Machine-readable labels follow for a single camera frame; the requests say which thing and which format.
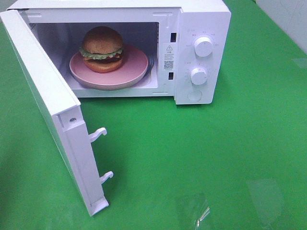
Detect upper white microwave knob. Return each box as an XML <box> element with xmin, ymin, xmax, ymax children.
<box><xmin>194</xmin><ymin>35</ymin><xmax>213</xmax><ymax>58</ymax></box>

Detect burger with lettuce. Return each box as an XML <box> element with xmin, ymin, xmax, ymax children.
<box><xmin>79</xmin><ymin>26</ymin><xmax>124</xmax><ymax>73</ymax></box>

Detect glass microwave turntable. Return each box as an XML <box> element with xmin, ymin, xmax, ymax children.
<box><xmin>145</xmin><ymin>56</ymin><xmax>155</xmax><ymax>75</ymax></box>

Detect white microwave knob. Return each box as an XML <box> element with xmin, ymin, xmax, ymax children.
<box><xmin>194</xmin><ymin>35</ymin><xmax>213</xmax><ymax>58</ymax></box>
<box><xmin>190</xmin><ymin>68</ymin><xmax>208</xmax><ymax>85</ymax></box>

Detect pink round plate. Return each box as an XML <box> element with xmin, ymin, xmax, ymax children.
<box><xmin>70</xmin><ymin>45</ymin><xmax>149</xmax><ymax>90</ymax></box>

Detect white warning label sticker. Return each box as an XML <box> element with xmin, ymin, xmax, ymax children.
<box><xmin>162</xmin><ymin>43</ymin><xmax>177</xmax><ymax>70</ymax></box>

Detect white microwave oven body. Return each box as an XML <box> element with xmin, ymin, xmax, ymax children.
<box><xmin>6</xmin><ymin>0</ymin><xmax>231</xmax><ymax>104</ymax></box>

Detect lower white microwave knob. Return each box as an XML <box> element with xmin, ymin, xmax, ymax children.
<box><xmin>190</xmin><ymin>68</ymin><xmax>208</xmax><ymax>85</ymax></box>

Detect round white door button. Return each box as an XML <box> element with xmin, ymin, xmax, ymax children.
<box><xmin>188</xmin><ymin>90</ymin><xmax>202</xmax><ymax>102</ymax></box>

